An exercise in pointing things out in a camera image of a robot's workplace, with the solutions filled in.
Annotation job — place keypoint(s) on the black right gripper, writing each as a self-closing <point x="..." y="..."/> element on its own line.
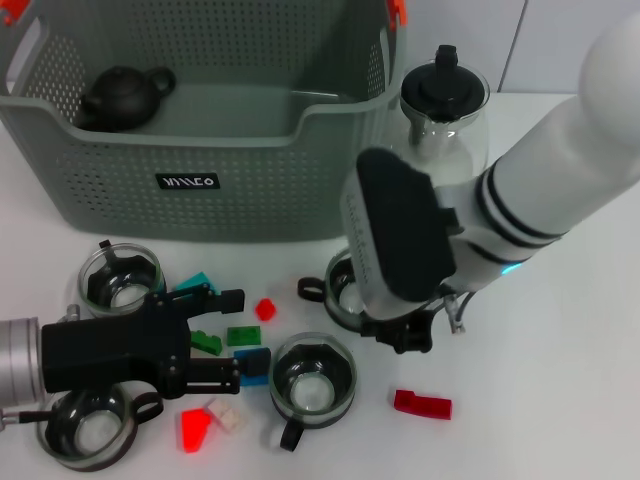
<point x="415" y="332"/>

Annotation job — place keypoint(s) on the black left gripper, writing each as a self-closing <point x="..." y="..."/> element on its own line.
<point x="110" y="345"/>

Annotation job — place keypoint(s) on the grey perforated storage bin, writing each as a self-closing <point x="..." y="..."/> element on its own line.
<point x="225" y="210"/>

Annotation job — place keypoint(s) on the flat green two-stud brick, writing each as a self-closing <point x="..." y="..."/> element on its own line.
<point x="243" y="335"/>

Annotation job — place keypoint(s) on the small red toy brick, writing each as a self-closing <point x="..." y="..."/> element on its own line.
<point x="265" y="310"/>

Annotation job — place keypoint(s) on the thick green toy brick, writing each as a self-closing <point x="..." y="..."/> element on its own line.
<point x="206" y="343"/>

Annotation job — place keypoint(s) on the blue square toy brick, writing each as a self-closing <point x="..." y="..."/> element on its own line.
<point x="252" y="381"/>

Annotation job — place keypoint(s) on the teal square toy brick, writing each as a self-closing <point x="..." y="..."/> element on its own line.
<point x="202" y="280"/>

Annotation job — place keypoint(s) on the long dark red brick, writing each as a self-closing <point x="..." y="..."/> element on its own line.
<point x="425" y="405"/>

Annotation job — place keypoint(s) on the translucent white square brick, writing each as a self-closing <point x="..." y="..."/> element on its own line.
<point x="227" y="415"/>

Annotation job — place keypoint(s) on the orange-red wedge toy brick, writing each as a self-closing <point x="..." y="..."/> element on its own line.
<point x="195" y="430"/>

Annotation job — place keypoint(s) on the glass teapot with black lid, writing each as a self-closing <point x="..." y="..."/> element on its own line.
<point x="445" y="90"/>

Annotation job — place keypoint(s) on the black ceramic teapot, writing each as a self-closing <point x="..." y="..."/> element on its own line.
<point x="120" y="97"/>

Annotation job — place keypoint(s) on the orange clip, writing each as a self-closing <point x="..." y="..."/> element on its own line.
<point x="12" y="12"/>
<point x="397" y="12"/>

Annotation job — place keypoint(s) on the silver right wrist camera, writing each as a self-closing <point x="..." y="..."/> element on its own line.
<point x="400" y="225"/>

